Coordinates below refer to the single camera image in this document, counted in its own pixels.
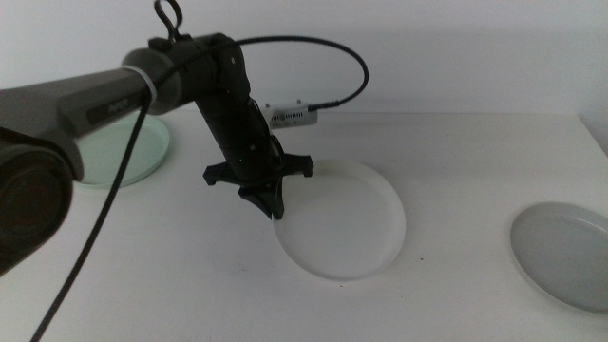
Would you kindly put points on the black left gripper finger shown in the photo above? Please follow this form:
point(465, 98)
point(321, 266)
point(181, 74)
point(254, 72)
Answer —
point(279, 199)
point(263, 197)

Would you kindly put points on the pale green shallow bowl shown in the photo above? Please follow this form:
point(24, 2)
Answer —
point(147, 142)

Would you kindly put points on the grey shallow bowl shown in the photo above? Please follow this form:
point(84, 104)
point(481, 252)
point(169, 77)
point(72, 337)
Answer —
point(565, 256)

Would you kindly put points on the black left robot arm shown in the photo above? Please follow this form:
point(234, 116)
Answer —
point(47, 104)

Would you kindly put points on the white shallow bowl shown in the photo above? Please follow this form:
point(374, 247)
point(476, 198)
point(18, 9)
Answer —
point(342, 223)

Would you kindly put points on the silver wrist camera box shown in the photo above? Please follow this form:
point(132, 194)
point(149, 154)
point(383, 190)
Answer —
point(292, 116)

